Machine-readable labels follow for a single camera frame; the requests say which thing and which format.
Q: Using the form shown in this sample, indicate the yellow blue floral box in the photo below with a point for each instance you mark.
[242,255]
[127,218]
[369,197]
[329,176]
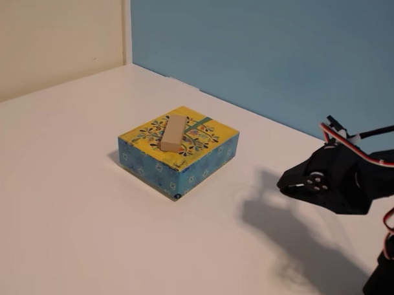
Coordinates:
[151,171]

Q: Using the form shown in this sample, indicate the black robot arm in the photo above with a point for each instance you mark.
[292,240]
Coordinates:
[383,283]

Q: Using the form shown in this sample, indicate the wooden Jenga block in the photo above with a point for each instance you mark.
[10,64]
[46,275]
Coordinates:
[173,133]

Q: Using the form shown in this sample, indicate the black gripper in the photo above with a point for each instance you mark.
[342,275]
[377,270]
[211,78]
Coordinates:
[304,174]

